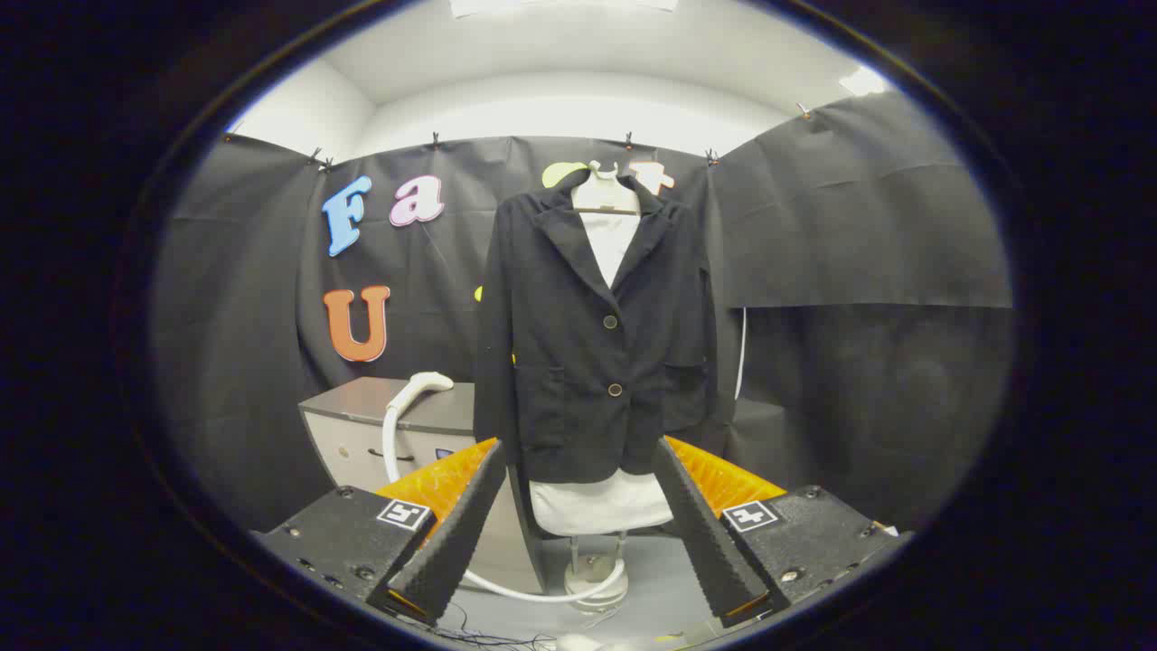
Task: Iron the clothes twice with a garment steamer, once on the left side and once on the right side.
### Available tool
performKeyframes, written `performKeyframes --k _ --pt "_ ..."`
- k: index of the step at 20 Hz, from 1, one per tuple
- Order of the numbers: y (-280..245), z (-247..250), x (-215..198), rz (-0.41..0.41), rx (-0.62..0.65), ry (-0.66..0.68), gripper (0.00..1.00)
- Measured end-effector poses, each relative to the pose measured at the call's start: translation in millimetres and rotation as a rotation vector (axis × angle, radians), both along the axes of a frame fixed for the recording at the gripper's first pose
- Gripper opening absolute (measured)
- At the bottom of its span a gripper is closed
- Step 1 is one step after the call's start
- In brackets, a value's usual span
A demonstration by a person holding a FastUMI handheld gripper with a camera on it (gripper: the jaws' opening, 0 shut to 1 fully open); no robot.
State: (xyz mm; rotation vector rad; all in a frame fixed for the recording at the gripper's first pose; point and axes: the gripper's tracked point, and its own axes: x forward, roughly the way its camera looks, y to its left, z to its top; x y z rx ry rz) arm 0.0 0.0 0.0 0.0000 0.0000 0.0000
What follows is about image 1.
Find black floor cables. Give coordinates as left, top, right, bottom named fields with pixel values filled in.
left=434, top=601, right=558, bottom=651

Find black button jacket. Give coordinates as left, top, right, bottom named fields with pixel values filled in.
left=473, top=167, right=720, bottom=486

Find white mannequin torso stand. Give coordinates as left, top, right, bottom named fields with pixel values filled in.
left=529, top=161, right=675, bottom=616

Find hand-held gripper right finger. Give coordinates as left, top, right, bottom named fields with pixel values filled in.
left=652, top=435, right=914, bottom=629

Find row of black clips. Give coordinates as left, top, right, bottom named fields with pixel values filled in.
left=221, top=101, right=814, bottom=173

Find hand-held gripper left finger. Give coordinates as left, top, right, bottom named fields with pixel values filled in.
left=253, top=438, right=508, bottom=627

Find black backdrop cloth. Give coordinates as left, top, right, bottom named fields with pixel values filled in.
left=152, top=90, right=1015, bottom=536

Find white garment steamer head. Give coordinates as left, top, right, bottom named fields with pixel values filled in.
left=385, top=371, right=456, bottom=426

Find white steamer hose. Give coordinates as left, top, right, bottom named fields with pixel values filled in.
left=381, top=405, right=627, bottom=605

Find small ceiling light panel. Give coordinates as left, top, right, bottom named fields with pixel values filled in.
left=839, top=65, right=892, bottom=98

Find long ceiling light panel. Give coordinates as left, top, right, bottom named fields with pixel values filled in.
left=449, top=0, right=679, bottom=19

